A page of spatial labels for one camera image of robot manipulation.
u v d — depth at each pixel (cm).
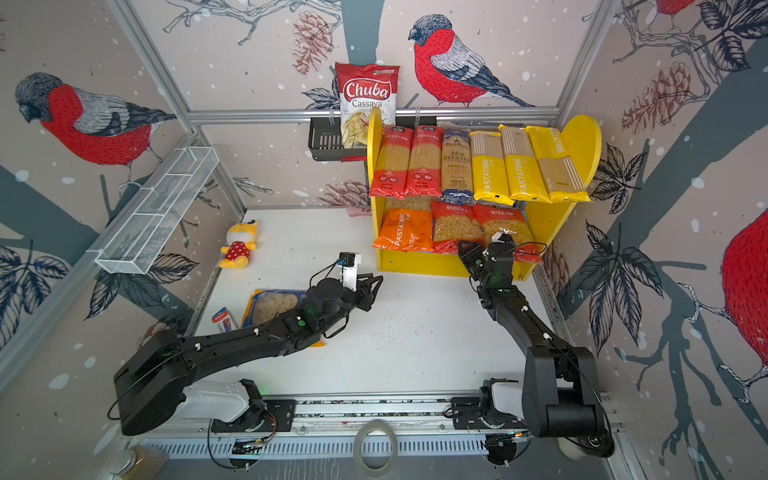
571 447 65
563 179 68
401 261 104
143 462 62
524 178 68
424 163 72
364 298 69
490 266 66
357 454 68
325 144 93
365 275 78
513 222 92
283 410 74
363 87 82
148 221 76
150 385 41
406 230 90
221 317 90
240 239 104
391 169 71
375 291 74
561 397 41
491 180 68
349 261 67
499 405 62
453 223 90
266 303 91
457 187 66
